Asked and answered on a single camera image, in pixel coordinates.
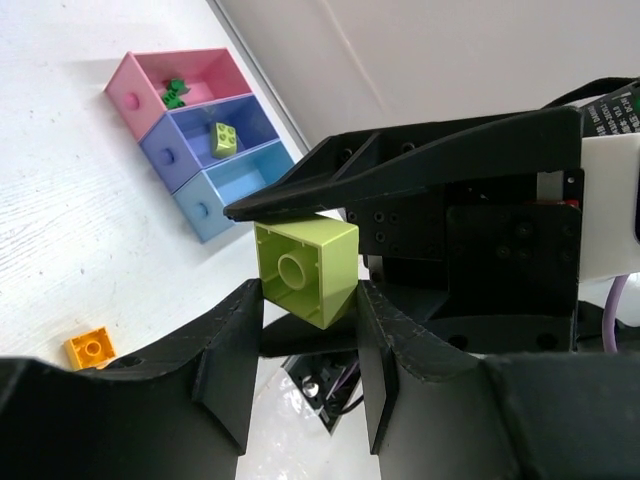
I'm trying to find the orange lego brick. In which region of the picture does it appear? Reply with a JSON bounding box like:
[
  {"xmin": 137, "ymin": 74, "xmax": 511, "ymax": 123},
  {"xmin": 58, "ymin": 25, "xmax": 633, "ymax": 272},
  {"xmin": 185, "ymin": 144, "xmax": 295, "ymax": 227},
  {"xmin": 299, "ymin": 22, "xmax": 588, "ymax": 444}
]
[{"xmin": 64, "ymin": 327, "xmax": 116, "ymax": 371}]

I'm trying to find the pink container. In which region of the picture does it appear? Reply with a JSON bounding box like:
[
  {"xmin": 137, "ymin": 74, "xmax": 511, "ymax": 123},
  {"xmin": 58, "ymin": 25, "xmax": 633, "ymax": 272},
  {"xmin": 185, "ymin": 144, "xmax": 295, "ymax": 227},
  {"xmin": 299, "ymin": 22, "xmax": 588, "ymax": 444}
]
[{"xmin": 105, "ymin": 49, "xmax": 251, "ymax": 140}]

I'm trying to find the lime lego brick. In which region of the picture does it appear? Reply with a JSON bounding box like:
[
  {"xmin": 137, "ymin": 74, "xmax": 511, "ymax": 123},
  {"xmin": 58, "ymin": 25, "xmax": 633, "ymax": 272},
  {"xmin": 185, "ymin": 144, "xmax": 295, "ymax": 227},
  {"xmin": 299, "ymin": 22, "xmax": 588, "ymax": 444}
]
[
  {"xmin": 254, "ymin": 215, "xmax": 359, "ymax": 330},
  {"xmin": 210, "ymin": 122, "xmax": 238, "ymax": 159}
]

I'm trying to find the purple-blue container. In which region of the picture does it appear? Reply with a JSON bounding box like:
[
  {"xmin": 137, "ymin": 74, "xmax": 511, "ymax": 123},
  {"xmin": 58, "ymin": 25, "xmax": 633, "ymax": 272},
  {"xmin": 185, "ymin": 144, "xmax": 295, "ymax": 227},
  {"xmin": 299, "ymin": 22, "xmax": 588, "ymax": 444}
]
[{"xmin": 140, "ymin": 94, "xmax": 279, "ymax": 193}]

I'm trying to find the light blue container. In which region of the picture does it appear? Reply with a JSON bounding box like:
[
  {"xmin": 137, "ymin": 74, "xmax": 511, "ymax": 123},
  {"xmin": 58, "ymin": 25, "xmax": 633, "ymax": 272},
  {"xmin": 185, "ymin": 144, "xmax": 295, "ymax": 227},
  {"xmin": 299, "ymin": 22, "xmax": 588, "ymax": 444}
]
[{"xmin": 173, "ymin": 140, "xmax": 294, "ymax": 243}]

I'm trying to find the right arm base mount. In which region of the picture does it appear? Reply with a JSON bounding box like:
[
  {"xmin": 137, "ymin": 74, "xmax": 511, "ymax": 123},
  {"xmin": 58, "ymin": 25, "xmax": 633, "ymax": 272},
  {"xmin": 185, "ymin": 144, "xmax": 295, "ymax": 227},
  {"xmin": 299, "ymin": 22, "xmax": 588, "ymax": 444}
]
[{"xmin": 283, "ymin": 350, "xmax": 363, "ymax": 434}]

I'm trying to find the green printed lego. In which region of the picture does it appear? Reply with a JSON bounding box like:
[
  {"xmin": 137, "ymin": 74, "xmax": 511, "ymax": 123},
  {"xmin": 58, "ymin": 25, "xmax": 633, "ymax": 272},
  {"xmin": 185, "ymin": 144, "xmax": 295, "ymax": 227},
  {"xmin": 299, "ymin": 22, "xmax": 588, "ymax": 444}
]
[{"xmin": 161, "ymin": 78, "xmax": 190, "ymax": 110}]

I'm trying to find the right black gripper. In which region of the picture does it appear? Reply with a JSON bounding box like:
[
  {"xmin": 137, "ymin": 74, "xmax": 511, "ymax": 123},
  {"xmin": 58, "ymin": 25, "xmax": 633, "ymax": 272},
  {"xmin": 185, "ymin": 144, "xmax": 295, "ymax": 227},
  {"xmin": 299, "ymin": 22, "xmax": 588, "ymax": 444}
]
[{"xmin": 224, "ymin": 106, "xmax": 584, "ymax": 354}]

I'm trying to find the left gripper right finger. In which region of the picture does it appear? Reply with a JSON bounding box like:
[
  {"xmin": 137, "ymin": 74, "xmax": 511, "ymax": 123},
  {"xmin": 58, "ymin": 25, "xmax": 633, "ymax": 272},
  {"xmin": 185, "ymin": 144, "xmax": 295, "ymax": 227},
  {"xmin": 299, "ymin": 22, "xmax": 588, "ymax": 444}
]
[{"xmin": 356, "ymin": 282, "xmax": 639, "ymax": 479}]

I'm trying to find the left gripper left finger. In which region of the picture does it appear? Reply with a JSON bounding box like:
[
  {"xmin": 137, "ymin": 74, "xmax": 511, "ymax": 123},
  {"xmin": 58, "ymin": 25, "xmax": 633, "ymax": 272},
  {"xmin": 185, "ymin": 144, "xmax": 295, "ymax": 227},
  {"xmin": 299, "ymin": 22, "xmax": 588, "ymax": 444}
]
[{"xmin": 1, "ymin": 279, "xmax": 263, "ymax": 479}]

